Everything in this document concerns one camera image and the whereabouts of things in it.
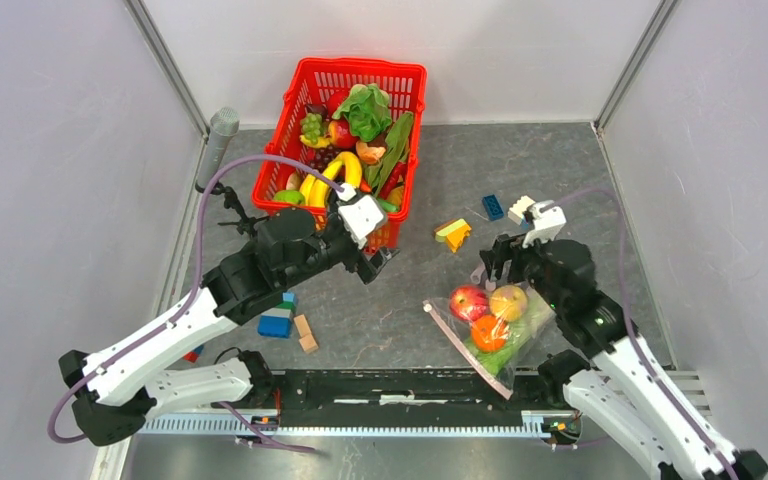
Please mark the clear zip top bag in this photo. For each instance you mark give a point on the clear zip top bag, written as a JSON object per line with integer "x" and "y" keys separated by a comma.
{"x": 457, "y": 331}

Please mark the green apple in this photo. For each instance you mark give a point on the green apple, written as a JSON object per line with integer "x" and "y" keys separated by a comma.
{"x": 290, "y": 197}

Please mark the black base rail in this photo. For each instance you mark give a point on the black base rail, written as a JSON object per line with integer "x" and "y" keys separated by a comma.
{"x": 446, "y": 397}

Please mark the red tomato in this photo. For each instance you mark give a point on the red tomato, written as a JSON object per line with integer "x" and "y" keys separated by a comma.
{"x": 468, "y": 303}

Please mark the small wooden block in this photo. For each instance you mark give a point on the small wooden block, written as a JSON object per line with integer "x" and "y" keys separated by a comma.
{"x": 302, "y": 326}
{"x": 309, "y": 343}

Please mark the yellow orange toy block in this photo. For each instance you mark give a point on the yellow orange toy block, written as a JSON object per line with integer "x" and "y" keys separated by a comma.
{"x": 453, "y": 234}

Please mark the grey microphone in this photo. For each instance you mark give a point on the grey microphone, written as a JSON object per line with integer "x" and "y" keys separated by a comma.
{"x": 223, "y": 127}

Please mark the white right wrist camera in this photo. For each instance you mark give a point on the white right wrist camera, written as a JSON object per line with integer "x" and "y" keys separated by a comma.
{"x": 542, "y": 221}

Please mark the green romaine lettuce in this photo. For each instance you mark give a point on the green romaine lettuce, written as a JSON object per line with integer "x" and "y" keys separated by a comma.
{"x": 522, "y": 333}

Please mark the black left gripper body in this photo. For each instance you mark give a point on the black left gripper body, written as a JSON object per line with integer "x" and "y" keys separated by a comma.
{"x": 355, "y": 258}

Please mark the white blue toy block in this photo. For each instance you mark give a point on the white blue toy block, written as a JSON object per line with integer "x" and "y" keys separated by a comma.
{"x": 520, "y": 212}

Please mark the red blue toy block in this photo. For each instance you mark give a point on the red blue toy block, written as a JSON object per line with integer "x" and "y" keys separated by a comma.
{"x": 193, "y": 355}

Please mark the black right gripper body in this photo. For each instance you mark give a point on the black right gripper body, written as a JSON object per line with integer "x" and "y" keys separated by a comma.
{"x": 524, "y": 262}

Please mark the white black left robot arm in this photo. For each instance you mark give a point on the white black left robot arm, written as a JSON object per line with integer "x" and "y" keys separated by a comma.
{"x": 113, "y": 392}

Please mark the orange fruit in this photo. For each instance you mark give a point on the orange fruit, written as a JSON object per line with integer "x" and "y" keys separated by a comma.
{"x": 489, "y": 333}

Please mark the yellow banana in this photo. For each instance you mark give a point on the yellow banana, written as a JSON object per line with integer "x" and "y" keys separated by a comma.
{"x": 346, "y": 166}

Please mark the green grapes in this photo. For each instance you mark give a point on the green grapes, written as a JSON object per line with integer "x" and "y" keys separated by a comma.
{"x": 312, "y": 128}

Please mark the blue green stacked blocks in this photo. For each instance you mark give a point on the blue green stacked blocks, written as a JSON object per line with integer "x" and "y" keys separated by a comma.
{"x": 277, "y": 322}

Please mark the dark blue toy block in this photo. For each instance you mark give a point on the dark blue toy block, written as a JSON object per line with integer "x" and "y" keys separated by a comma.
{"x": 492, "y": 207}

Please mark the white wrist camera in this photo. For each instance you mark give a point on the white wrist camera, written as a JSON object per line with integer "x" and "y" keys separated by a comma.
{"x": 360, "y": 212}
{"x": 542, "y": 221}

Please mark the yellow lemon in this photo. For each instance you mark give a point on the yellow lemon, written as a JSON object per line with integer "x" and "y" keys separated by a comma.
{"x": 508, "y": 303}

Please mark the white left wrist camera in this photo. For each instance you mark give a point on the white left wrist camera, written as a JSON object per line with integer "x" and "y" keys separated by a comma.
{"x": 360, "y": 212}

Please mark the green leafy vegetable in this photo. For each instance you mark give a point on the green leafy vegetable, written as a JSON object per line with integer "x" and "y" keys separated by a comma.
{"x": 366, "y": 109}

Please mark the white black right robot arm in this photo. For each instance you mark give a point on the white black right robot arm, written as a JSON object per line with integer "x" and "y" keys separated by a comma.
{"x": 610, "y": 374}

